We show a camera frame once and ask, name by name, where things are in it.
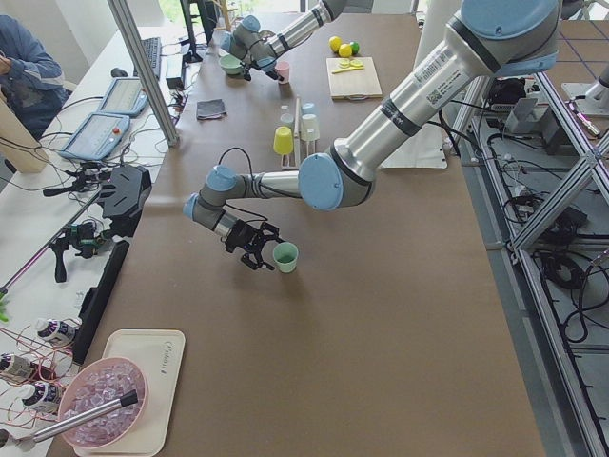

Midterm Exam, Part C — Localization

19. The yellow cup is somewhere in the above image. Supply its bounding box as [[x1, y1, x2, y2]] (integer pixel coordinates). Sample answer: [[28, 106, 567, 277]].
[[273, 126, 293, 156]]

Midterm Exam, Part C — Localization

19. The teach pendant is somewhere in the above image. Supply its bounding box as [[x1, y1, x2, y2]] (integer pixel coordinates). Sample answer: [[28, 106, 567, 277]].
[[99, 77, 148, 118], [58, 111, 130, 161]]

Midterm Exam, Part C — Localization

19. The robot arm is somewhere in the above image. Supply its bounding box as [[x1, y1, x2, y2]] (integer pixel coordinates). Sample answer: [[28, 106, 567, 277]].
[[184, 1, 561, 269], [221, 0, 347, 83]]

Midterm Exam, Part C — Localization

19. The grey cup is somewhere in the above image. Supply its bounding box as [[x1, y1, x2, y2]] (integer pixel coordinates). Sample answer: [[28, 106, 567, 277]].
[[280, 112, 295, 129]]

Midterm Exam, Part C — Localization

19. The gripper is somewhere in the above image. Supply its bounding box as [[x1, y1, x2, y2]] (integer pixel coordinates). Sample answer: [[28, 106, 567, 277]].
[[240, 59, 281, 82], [224, 219, 284, 271]]

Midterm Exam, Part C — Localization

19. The green bowl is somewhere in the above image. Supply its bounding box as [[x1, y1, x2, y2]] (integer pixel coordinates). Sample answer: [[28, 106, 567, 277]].
[[219, 54, 244, 76]]

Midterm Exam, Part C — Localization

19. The white wire cup rack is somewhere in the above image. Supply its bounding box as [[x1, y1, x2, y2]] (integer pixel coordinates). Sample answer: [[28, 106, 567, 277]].
[[280, 95, 309, 170]]

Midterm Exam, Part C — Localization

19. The yellow lemon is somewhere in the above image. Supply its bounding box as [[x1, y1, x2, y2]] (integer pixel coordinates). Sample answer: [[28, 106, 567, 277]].
[[328, 35, 343, 53], [337, 43, 353, 58]]

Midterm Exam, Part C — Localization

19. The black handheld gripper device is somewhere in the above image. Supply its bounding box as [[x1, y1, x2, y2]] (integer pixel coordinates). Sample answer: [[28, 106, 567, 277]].
[[49, 222, 113, 283]]

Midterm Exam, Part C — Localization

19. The pink cup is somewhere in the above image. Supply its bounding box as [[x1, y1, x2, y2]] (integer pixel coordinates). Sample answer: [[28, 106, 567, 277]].
[[275, 61, 290, 85]]

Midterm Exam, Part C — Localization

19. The metal tongs handle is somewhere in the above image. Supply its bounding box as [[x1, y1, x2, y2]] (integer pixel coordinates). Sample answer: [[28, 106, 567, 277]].
[[13, 389, 139, 451]]

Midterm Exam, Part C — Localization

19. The aluminium frame post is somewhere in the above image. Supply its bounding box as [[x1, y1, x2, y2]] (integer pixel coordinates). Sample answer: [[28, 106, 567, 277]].
[[108, 0, 179, 148]]

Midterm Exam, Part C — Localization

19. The mint green cup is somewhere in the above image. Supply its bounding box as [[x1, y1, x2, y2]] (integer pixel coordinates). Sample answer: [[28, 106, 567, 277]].
[[272, 242, 299, 273]]

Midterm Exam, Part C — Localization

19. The white cup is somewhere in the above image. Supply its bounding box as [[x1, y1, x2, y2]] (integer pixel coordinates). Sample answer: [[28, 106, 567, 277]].
[[300, 113, 320, 142]]

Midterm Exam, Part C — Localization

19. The small bottle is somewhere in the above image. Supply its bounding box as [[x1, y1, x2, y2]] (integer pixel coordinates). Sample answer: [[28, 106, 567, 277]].
[[1, 353, 43, 384], [18, 382, 64, 414], [34, 318, 77, 348]]

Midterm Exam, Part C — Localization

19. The green lime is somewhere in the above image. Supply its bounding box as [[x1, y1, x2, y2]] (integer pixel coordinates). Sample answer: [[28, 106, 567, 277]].
[[349, 41, 360, 55]]

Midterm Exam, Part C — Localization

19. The grey cloth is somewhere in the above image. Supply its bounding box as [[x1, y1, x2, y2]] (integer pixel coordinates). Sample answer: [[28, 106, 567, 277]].
[[196, 99, 226, 120]]

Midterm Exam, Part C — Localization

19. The pink bowl of ice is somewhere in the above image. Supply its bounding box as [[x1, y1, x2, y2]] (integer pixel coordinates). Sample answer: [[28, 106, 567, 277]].
[[57, 356, 149, 449]]

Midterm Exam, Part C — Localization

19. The light blue cup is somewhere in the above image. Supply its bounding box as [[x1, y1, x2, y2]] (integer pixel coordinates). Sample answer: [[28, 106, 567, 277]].
[[301, 102, 317, 115]]

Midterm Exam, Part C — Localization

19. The cream tray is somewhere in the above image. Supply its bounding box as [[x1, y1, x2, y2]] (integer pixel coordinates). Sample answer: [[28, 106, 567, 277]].
[[74, 329, 186, 456]]

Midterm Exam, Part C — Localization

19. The black keyboard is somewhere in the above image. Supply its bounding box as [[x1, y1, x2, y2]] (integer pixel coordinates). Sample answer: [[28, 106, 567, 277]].
[[141, 37, 162, 79]]

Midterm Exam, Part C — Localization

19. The person in blue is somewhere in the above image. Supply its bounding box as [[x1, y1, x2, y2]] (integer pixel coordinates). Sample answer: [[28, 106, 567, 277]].
[[1, 14, 69, 140]]

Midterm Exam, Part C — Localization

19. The bamboo cutting board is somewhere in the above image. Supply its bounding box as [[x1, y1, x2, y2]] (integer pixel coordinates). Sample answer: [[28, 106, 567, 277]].
[[325, 57, 383, 100]]

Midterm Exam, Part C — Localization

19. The yellow plastic knife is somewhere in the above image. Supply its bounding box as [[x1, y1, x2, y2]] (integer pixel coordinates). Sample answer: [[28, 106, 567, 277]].
[[331, 66, 364, 74]]

